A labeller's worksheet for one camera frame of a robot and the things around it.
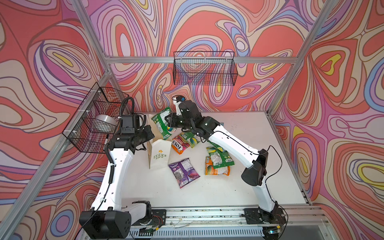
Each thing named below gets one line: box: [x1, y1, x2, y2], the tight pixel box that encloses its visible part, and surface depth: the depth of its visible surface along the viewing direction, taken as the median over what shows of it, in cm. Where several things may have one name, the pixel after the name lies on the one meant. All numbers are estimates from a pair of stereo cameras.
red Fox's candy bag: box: [171, 135, 190, 155], surface depth 100 cm
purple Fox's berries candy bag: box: [168, 157, 201, 189], surface depth 88 cm
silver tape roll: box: [95, 114, 118, 126], surface depth 72 cm
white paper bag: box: [146, 113, 173, 170], surface depth 80 cm
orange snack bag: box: [205, 156, 231, 176], surface depth 88 cm
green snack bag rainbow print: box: [151, 107, 177, 141], surface depth 75 cm
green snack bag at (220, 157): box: [207, 140, 235, 169], surface depth 90 cm
